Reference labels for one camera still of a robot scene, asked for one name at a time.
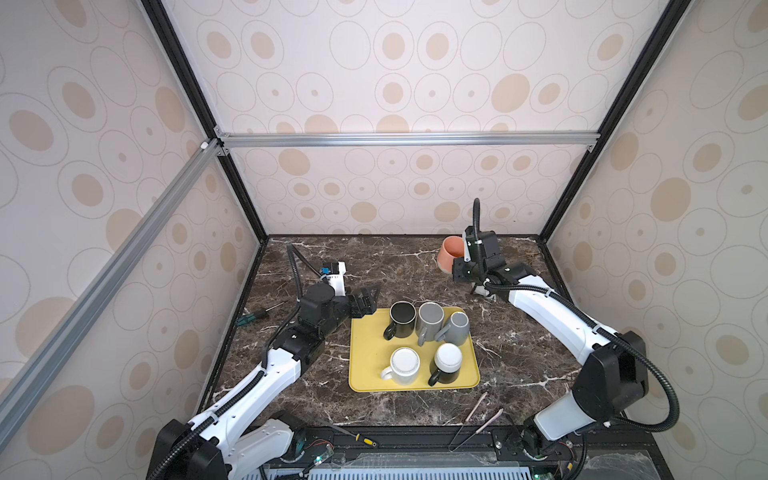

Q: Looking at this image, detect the pink cream mug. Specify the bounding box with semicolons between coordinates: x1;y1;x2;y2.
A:
437;236;465;274

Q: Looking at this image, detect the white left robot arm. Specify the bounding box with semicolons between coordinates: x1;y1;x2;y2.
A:
146;281;381;479

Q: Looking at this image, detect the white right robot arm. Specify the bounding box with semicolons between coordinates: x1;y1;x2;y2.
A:
452;225;681;448

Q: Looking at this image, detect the tall grey mug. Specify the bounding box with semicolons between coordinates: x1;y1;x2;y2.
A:
415;302;445;346

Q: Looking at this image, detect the grey mug lying back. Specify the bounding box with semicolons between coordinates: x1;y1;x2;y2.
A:
435;311;470;347

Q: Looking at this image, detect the white mug front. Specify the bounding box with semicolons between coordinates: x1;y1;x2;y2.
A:
380;347;421;386

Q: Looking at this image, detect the black mug white bottom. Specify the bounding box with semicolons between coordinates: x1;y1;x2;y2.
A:
428;343;463;387

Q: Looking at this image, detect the yellow plastic tray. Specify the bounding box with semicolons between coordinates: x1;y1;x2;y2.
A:
349;308;480;392

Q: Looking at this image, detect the yellow black screwdriver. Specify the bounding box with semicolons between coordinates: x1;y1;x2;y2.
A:
328;424;378;448

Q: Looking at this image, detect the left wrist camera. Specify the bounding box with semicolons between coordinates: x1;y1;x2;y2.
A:
320;261;346;296

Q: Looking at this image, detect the green handled screwdriver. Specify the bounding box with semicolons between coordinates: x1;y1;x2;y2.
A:
235;302;283;328

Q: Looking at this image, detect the horizontal aluminium frame bar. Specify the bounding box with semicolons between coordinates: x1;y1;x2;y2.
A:
203;130;600;153

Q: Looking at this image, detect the left aluminium frame bar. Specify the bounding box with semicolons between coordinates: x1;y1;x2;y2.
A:
1;138;222;449

